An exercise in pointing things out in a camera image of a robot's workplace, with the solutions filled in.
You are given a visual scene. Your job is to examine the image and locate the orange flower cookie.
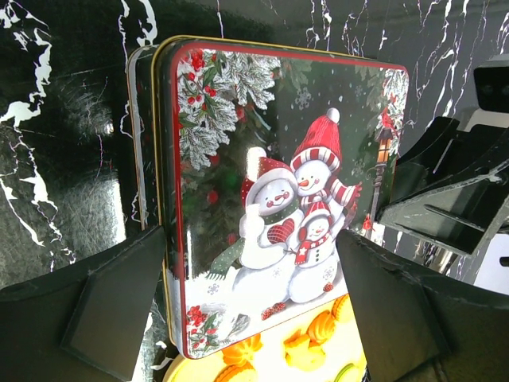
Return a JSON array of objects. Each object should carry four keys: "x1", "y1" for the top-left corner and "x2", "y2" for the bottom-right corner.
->
[{"x1": 307, "y1": 310, "x2": 336, "y2": 345}]

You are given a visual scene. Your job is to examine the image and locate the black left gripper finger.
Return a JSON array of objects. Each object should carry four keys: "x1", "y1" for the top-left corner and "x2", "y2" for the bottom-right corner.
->
[{"x1": 376, "y1": 170, "x2": 508, "y2": 256}]

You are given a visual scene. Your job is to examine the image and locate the orange swirl cookie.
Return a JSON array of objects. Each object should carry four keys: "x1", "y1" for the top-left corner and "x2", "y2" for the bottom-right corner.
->
[{"x1": 222, "y1": 333, "x2": 263, "y2": 367}]

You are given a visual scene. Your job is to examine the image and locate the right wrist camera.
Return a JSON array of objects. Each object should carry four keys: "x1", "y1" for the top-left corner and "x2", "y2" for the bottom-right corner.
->
[{"x1": 461, "y1": 53, "x2": 508, "y2": 132}]

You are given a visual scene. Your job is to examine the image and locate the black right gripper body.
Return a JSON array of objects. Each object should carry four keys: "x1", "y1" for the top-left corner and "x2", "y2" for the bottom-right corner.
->
[{"x1": 395, "y1": 117, "x2": 508, "y2": 187}]

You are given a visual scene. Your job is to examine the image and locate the orange cat cookie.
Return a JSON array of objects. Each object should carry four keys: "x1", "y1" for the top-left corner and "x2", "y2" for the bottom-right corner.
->
[{"x1": 283, "y1": 330, "x2": 325, "y2": 372}]

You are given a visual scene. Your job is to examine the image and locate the dark cookie tin box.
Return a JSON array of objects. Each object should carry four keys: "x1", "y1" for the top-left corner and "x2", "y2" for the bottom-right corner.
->
[{"x1": 126, "y1": 45, "x2": 158, "y2": 229}]

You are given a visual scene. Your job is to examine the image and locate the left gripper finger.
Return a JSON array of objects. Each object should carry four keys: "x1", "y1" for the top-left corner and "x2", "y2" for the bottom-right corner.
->
[
  {"x1": 336, "y1": 230, "x2": 508, "y2": 381},
  {"x1": 1, "y1": 227, "x2": 165, "y2": 381}
]

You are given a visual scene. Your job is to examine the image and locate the orange round waffle cookie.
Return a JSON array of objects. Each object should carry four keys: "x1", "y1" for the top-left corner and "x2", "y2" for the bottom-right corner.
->
[{"x1": 331, "y1": 294, "x2": 355, "y2": 323}]

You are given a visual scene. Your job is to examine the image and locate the green sandwich cookie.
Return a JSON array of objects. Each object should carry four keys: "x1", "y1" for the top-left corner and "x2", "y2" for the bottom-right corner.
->
[{"x1": 334, "y1": 364, "x2": 364, "y2": 382}]

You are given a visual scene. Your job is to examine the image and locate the gold tin lid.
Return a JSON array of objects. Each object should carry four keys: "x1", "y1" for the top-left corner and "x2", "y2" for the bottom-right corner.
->
[{"x1": 150, "y1": 36, "x2": 409, "y2": 359}]

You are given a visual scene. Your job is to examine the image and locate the yellow plastic tray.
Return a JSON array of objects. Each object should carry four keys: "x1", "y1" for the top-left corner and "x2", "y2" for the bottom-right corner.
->
[{"x1": 164, "y1": 301, "x2": 367, "y2": 381}]

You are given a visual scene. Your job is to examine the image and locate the metal tongs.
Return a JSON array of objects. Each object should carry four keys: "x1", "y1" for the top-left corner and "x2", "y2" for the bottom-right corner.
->
[{"x1": 422, "y1": 242, "x2": 458, "y2": 275}]

